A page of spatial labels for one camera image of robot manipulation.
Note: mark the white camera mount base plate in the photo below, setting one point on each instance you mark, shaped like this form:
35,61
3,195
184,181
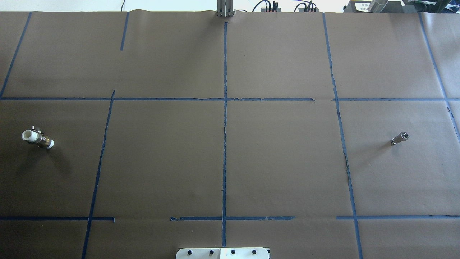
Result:
224,253

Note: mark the PPR valve with white ends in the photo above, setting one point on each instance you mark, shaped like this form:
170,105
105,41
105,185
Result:
35,136

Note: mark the aluminium profile post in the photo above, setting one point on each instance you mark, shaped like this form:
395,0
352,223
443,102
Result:
225,8

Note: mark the grey equipment box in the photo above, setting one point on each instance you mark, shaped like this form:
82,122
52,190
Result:
402,6

